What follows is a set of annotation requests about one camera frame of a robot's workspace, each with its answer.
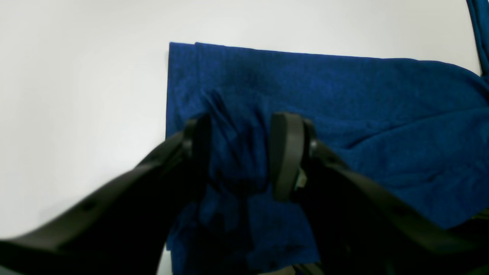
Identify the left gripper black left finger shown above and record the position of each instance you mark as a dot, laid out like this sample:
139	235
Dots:
121	228

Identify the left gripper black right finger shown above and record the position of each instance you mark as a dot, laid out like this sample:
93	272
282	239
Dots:
359	227

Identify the blue long-sleeve shirt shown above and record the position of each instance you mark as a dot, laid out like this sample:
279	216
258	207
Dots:
419	128

